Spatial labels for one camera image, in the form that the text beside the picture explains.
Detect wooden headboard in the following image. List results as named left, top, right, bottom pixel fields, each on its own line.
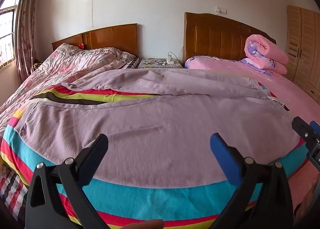
left=182, top=12, right=276, bottom=62
left=52, top=23, right=138, bottom=56

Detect left wooden headboard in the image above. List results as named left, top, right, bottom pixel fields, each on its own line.
left=52, top=23, right=138, bottom=56

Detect plaid mattress cover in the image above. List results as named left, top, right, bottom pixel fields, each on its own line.
left=1, top=164, right=28, bottom=225

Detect white power strip charger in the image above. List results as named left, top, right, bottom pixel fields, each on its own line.
left=167, top=53, right=175, bottom=65

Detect person's left hand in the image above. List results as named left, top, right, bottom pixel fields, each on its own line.
left=121, top=219, right=164, bottom=229

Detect white wall socket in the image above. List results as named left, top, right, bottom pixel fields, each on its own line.
left=215, top=7, right=227, bottom=15

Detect pink floral curtain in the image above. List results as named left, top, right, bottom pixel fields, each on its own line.
left=14, top=0, right=37, bottom=81

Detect right wooden headboard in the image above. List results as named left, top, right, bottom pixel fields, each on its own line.
left=182, top=12, right=276, bottom=62

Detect pink purple pillow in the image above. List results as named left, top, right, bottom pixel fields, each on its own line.
left=184, top=56, right=216, bottom=70

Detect window with metal bars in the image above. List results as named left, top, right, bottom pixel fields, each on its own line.
left=0, top=0, right=19, bottom=68

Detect plaid pillow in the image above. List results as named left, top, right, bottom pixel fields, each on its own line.
left=122, top=57, right=140, bottom=69

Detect floral pink quilt left bed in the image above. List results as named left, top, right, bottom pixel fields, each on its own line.
left=1, top=43, right=137, bottom=134

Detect pink bed sheet right bed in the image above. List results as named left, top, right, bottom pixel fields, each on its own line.
left=184, top=55, right=320, bottom=210

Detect rolled pink floral quilt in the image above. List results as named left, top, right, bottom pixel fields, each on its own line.
left=242, top=34, right=289, bottom=75

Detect rainbow striped bed sheet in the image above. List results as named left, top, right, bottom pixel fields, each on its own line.
left=1, top=85, right=308, bottom=228

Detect lilac fleece pants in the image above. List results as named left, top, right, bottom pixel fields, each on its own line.
left=15, top=69, right=299, bottom=188

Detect beige louvered wardrobe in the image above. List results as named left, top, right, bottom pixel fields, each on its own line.
left=286, top=5, right=320, bottom=103

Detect nightstand with floral cover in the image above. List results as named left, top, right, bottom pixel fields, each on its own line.
left=137, top=58, right=183, bottom=69

